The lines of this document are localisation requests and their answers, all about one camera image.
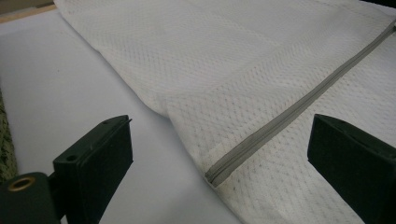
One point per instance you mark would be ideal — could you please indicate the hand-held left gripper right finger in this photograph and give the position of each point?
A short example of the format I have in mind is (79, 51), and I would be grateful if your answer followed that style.
(351, 161)

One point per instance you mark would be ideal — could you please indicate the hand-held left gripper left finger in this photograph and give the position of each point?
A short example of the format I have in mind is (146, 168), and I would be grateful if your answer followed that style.
(93, 165)

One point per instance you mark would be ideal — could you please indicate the green woven basket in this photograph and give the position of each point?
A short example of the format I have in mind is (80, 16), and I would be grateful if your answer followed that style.
(5, 149)

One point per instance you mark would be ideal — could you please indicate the white mesh laundry bag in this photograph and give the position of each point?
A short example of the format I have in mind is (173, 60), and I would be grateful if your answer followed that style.
(236, 71)

